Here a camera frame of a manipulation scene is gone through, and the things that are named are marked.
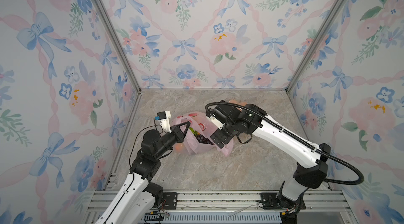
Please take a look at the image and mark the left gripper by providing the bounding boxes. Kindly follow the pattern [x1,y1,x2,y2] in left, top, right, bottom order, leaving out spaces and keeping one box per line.
[155,121,189,160]

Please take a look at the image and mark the pink plastic bag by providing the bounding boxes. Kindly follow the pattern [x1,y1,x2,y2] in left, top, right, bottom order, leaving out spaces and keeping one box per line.
[171,111,234,157]

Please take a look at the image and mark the purple grape bunch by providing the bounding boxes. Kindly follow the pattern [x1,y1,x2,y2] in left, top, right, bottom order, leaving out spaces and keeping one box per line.
[193,131,213,145]

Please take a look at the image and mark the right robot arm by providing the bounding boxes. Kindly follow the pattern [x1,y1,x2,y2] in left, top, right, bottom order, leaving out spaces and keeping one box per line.
[205,101,330,214]

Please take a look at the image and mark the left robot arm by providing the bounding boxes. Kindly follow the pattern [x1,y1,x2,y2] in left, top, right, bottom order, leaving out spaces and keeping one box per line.
[96,122,190,224]

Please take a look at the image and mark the pink fruit plate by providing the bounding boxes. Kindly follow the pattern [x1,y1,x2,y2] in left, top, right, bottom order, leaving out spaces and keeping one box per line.
[229,99,247,106]

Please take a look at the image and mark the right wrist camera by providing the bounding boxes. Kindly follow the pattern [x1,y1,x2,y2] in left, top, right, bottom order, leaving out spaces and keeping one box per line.
[206,111,226,129]

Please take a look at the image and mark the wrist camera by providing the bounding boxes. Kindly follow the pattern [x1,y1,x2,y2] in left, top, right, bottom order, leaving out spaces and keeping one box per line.
[155,111,171,133]
[206,111,226,129]

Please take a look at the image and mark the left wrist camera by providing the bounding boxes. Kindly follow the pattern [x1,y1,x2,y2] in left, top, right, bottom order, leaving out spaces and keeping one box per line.
[155,111,171,133]

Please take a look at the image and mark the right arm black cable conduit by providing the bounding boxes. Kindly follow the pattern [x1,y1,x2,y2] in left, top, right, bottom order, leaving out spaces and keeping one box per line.
[205,101,365,185]

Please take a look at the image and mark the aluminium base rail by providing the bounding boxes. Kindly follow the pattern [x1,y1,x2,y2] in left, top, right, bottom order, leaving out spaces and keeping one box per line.
[83,190,357,224]

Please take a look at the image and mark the left corner aluminium post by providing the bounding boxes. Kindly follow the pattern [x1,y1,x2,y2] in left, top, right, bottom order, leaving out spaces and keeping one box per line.
[92,0,141,95]

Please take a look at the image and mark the corner aluminium post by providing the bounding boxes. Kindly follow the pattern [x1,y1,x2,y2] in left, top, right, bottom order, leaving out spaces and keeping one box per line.
[285,0,347,95]
[92,0,141,95]

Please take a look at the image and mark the right corner aluminium post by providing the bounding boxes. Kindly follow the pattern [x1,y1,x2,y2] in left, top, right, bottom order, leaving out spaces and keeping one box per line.
[285,0,347,95]

